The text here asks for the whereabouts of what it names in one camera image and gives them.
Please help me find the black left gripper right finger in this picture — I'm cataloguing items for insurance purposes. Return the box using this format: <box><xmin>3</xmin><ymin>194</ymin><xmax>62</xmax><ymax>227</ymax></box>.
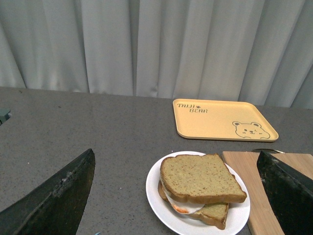
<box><xmin>257</xmin><ymin>151</ymin><xmax>313</xmax><ymax>235</ymax></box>

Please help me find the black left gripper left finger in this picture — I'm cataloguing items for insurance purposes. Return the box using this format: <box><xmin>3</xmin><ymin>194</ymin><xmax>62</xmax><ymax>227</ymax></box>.
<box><xmin>0</xmin><ymin>149</ymin><xmax>95</xmax><ymax>235</ymax></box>

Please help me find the bread slice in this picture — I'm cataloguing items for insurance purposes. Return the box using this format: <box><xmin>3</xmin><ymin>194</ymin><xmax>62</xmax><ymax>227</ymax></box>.
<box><xmin>160</xmin><ymin>154</ymin><xmax>247</xmax><ymax>204</ymax></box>
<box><xmin>165</xmin><ymin>190</ymin><xmax>228</xmax><ymax>230</ymax></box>

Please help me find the fried egg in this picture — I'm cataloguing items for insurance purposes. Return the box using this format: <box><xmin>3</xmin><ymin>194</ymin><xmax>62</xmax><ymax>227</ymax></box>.
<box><xmin>158</xmin><ymin>180</ymin><xmax>204</xmax><ymax>214</ymax></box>

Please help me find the white round plate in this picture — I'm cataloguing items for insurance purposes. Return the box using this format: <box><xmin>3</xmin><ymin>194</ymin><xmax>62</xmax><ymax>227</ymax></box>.
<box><xmin>146</xmin><ymin>151</ymin><xmax>250</xmax><ymax>235</ymax></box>

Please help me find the bamboo cutting board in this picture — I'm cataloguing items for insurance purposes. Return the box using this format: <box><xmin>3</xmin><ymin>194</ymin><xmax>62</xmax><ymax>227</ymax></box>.
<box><xmin>222</xmin><ymin>151</ymin><xmax>313</xmax><ymax>235</ymax></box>

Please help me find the grey device at table edge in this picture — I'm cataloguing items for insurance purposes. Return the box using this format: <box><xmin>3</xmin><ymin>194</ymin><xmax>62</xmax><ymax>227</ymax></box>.
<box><xmin>0</xmin><ymin>108</ymin><xmax>11</xmax><ymax>125</ymax></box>

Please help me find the yellow bear tray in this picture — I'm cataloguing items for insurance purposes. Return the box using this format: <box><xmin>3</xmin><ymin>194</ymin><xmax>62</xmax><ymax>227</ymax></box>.
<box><xmin>173</xmin><ymin>99</ymin><xmax>279</xmax><ymax>142</ymax></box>

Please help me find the grey curtain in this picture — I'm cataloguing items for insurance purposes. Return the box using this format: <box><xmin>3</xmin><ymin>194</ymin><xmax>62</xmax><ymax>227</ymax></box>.
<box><xmin>0</xmin><ymin>0</ymin><xmax>313</xmax><ymax>108</ymax></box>

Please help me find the metal cutting board handle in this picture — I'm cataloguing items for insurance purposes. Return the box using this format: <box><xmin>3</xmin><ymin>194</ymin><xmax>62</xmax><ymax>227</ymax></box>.
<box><xmin>252</xmin><ymin>148</ymin><xmax>285</xmax><ymax>154</ymax></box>

